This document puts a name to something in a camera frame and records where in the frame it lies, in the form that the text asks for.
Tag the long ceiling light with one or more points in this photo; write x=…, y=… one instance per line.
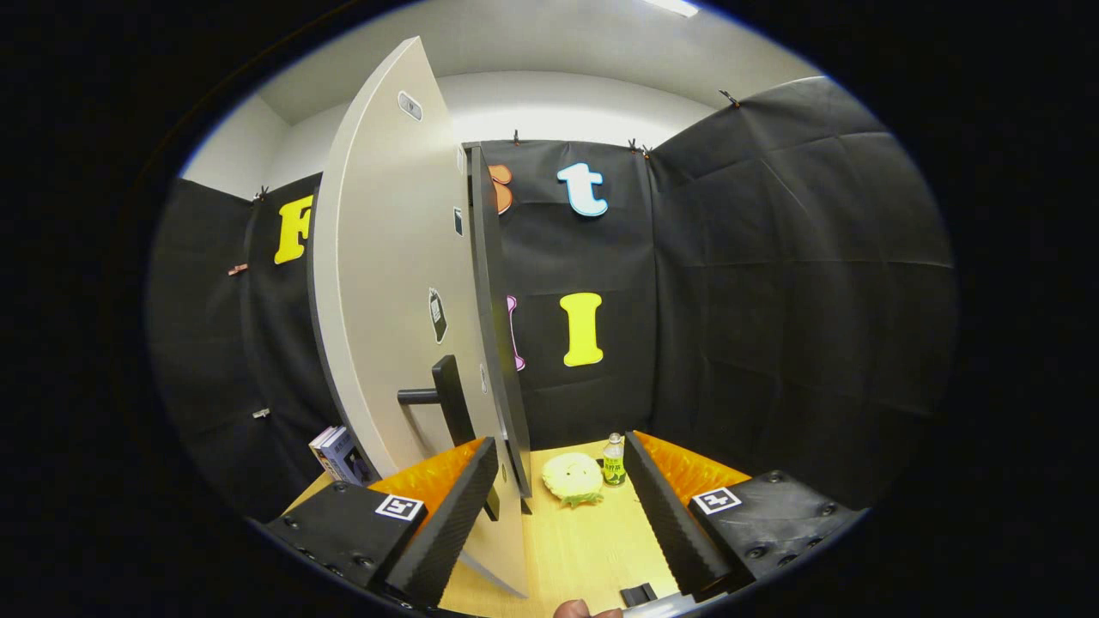
x=674, y=7

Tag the yellow plush toy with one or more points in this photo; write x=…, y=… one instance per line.
x=573, y=478

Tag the dark grey shoe cabinet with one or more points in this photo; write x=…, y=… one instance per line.
x=494, y=300

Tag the white flat object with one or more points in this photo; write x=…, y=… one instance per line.
x=661, y=608

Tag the beige shoe cabinet door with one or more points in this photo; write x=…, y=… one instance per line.
x=386, y=257

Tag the small black block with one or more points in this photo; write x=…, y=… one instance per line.
x=637, y=594

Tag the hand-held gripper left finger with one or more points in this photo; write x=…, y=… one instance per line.
x=451, y=524

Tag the black backdrop cloth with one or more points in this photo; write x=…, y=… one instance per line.
x=773, y=300

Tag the white book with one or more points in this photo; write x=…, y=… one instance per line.
x=323, y=448

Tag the green drink bottle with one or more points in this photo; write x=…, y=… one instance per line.
x=613, y=463

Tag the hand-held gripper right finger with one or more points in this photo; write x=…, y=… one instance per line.
x=674, y=524

